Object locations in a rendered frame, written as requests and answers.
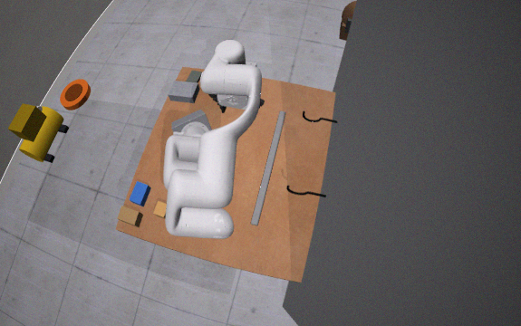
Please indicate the blue rectangular block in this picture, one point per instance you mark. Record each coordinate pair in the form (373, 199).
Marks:
(140, 194)

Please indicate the dark grey wall panel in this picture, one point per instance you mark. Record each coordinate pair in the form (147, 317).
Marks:
(423, 222)

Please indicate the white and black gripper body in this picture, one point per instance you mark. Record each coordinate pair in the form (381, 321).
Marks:
(233, 101)

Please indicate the tan cube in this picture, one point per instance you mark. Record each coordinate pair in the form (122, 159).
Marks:
(160, 210)

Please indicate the brown rectangular box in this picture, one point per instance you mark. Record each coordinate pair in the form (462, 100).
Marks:
(129, 215)

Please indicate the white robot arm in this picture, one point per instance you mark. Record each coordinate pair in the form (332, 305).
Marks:
(209, 182)

